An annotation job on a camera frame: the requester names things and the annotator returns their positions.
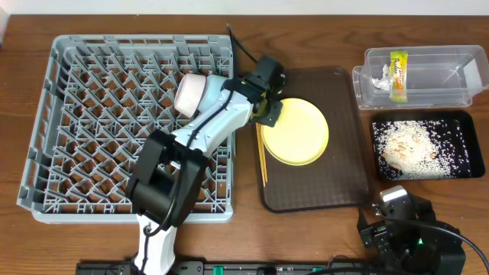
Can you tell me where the wooden chopstick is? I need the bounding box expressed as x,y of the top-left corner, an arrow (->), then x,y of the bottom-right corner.
256,123 -> 267,187
255,123 -> 267,187

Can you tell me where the yellow round plate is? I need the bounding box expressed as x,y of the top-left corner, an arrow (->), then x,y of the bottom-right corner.
261,98 -> 329,166

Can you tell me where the pink white bowl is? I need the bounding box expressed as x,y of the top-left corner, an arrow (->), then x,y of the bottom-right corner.
174,73 -> 206,118

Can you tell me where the white tissue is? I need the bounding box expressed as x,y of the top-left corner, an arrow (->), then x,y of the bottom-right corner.
372,64 -> 392,91

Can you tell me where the light blue bowl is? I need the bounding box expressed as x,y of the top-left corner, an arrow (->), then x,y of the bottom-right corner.
197,75 -> 227,112

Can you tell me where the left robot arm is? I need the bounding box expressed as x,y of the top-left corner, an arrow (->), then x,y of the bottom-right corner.
125,56 -> 286,274

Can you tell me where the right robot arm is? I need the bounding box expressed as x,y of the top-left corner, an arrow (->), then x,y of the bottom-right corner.
357,194 -> 466,275

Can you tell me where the spilled rice food waste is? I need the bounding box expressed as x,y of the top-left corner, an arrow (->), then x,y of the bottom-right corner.
372,119 -> 471,180

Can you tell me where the grey plastic dishwasher rack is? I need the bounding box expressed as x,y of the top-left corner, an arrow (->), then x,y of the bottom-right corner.
17,34 -> 233,224

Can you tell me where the dark brown serving tray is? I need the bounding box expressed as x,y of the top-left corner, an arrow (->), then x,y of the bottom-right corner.
258,66 -> 374,213

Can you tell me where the black rectangular tray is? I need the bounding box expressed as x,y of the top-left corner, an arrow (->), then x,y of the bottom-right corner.
371,110 -> 485,179

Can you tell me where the clear plastic bin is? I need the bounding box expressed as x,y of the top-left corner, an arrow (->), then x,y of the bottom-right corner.
352,45 -> 488,110

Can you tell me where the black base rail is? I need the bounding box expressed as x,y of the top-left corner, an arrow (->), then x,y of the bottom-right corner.
75,261 -> 364,275

